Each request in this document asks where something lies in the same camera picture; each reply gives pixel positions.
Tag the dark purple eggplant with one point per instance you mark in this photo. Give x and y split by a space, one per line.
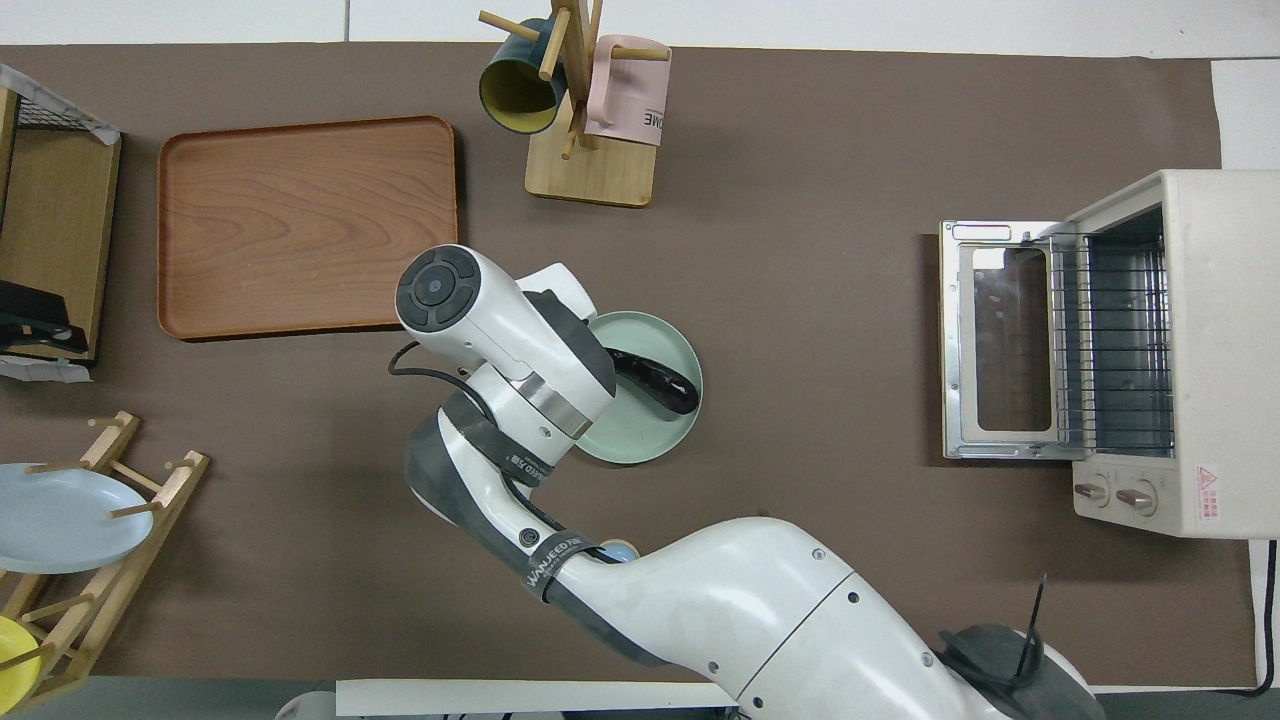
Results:
660 382

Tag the pale green plate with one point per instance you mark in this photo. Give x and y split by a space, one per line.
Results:
650 435

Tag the glass oven door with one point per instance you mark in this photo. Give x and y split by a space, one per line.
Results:
1010 340

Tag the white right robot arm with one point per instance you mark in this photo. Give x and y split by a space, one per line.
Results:
760 610

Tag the oven control knob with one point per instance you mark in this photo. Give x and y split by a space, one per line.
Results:
1090 492
1136 497

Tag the white toaster oven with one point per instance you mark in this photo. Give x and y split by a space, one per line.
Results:
1225 350

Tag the wooden mug tree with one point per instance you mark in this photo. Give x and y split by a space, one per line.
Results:
595 175

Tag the brown table mat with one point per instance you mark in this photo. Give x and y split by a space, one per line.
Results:
800 200

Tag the pink mug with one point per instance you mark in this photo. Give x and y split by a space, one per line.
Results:
630 95

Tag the dark blue mug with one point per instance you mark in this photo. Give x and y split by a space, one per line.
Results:
515 90

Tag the brown wooden tray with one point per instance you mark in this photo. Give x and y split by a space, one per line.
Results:
300 230

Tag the wooden plate rack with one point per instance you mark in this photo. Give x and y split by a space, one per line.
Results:
150 490

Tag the wooden two-tier shelf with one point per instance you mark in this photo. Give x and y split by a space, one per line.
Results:
60 220

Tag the white patterned cloth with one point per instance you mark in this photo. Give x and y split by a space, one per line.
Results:
88 124

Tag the light blue plate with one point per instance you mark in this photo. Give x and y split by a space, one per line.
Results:
60 520

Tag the yellow plate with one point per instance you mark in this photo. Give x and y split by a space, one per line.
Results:
15 660

